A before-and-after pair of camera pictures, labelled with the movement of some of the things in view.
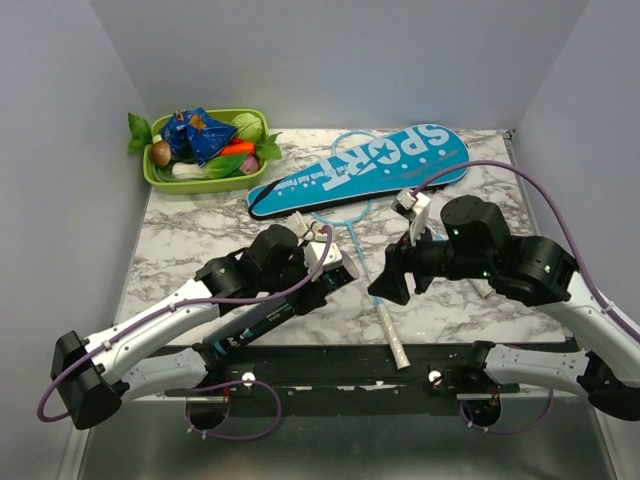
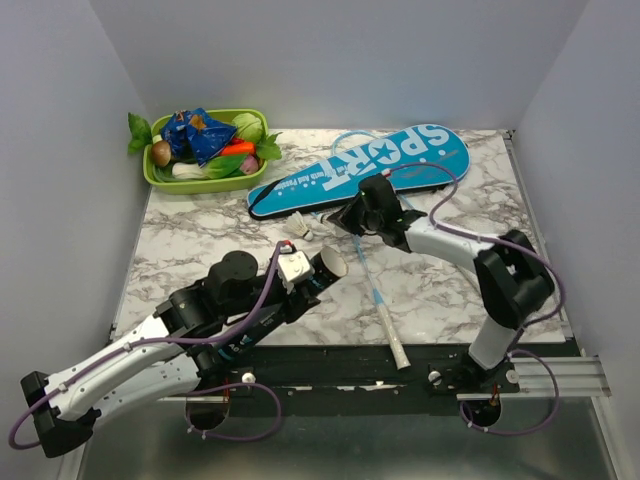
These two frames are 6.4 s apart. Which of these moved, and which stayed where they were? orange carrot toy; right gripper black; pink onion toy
Moved: right gripper black
Stayed: orange carrot toy; pink onion toy
